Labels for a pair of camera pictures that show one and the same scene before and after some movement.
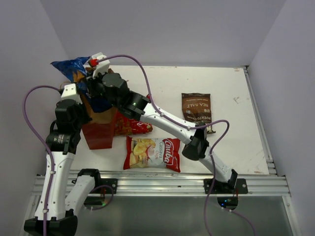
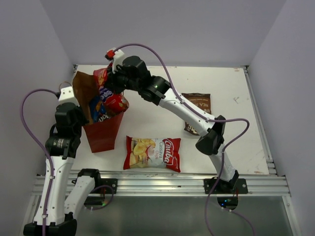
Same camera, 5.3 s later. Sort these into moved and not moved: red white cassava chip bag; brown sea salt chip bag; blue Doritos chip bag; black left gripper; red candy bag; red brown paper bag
Moved: red candy bag; blue Doritos chip bag
Not moved: brown sea salt chip bag; red brown paper bag; red white cassava chip bag; black left gripper
